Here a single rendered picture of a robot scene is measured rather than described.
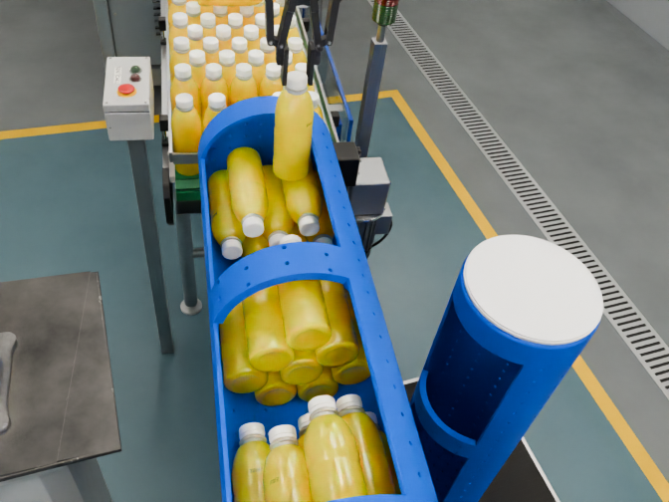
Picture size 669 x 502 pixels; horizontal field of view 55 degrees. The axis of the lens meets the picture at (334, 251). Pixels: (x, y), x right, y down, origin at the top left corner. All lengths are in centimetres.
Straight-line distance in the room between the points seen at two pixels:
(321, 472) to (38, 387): 51
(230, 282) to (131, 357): 140
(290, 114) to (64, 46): 292
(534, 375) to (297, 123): 66
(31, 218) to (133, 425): 108
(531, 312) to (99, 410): 78
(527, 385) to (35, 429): 89
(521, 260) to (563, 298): 11
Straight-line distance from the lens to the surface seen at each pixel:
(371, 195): 173
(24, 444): 110
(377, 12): 176
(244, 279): 98
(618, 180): 355
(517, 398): 139
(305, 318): 96
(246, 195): 120
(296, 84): 114
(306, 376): 106
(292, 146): 119
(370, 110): 191
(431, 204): 299
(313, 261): 97
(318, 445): 86
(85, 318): 121
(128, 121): 154
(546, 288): 132
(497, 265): 133
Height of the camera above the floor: 196
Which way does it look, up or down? 47 degrees down
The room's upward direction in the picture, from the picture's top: 9 degrees clockwise
